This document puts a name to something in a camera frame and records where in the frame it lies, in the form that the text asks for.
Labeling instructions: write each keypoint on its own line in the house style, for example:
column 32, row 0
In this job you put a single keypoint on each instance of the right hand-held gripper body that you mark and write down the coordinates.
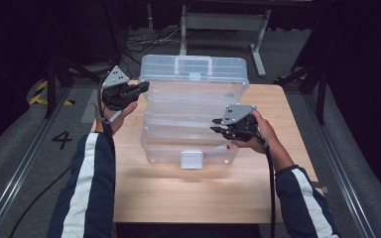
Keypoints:
column 243, row 130

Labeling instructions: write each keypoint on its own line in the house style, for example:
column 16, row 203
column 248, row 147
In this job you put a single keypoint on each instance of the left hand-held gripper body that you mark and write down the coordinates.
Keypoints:
column 115, row 95

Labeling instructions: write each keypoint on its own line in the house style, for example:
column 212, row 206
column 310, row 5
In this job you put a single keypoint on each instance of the clear plastic storage box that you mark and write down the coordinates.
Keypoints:
column 185, row 109

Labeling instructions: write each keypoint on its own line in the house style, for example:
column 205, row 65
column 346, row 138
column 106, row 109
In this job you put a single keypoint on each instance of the person's right hand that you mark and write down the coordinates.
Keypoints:
column 266, row 139

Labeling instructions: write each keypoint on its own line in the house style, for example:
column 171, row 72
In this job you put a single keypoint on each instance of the person's left hand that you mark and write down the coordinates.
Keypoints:
column 109, row 127

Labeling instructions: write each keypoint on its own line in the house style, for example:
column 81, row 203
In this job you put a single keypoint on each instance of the black metal stand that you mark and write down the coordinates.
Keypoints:
column 50, row 89
column 320, row 86

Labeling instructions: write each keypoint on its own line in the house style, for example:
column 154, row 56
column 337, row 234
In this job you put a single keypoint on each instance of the grey tape piece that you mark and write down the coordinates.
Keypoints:
column 320, row 187

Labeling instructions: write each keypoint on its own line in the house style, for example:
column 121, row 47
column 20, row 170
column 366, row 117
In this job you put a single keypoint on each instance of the metal floor rail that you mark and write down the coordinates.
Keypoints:
column 324, row 132
column 23, row 168

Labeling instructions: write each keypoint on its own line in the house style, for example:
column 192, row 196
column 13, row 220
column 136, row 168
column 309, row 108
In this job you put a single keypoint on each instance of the grey metal table frame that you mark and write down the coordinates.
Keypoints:
column 225, row 21

